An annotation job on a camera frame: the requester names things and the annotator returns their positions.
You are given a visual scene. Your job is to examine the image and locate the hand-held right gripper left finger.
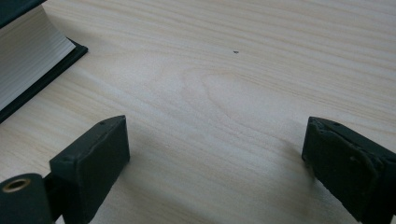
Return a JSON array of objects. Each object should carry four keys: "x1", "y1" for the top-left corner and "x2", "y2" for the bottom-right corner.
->
[{"x1": 49, "y1": 115, "x2": 131, "y2": 224}]

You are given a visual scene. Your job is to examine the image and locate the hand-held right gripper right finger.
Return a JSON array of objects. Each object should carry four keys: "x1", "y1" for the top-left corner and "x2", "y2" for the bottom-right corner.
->
[{"x1": 301, "y1": 116, "x2": 396, "y2": 224}]

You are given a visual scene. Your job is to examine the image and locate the black book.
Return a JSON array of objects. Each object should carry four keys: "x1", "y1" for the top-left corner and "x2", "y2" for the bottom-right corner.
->
[{"x1": 0, "y1": 0, "x2": 89, "y2": 124}]

